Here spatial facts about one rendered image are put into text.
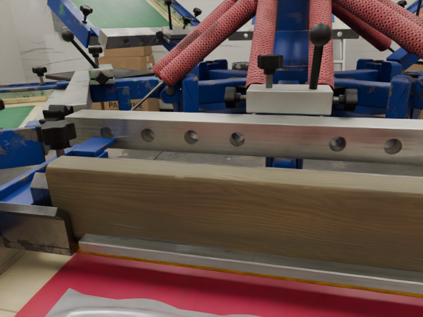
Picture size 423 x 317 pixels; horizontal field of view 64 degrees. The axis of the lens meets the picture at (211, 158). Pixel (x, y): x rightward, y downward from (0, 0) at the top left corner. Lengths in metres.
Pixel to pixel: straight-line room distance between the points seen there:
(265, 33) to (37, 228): 0.62
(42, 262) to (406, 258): 0.32
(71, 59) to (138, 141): 4.79
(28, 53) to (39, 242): 5.39
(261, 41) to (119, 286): 0.59
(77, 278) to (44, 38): 5.22
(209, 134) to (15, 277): 0.29
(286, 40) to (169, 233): 0.81
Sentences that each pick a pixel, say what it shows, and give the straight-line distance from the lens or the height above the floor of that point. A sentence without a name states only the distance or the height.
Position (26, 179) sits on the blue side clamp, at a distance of 0.45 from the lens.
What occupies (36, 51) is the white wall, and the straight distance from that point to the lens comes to 5.61.
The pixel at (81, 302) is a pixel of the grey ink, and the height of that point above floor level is 0.96.
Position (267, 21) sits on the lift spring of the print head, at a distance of 0.83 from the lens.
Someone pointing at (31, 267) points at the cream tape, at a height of 0.96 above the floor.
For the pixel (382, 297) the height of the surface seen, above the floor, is 0.95.
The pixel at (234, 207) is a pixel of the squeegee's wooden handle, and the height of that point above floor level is 1.04.
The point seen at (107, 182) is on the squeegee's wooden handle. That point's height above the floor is 1.05.
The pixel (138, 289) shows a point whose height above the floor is 0.95.
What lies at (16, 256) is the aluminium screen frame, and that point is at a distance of 0.40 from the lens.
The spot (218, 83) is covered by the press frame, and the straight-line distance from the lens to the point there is 0.97.
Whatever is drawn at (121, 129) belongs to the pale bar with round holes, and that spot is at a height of 1.02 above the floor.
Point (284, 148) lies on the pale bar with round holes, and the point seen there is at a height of 1.01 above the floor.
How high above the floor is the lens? 1.17
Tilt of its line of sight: 21 degrees down
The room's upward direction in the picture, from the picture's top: 1 degrees counter-clockwise
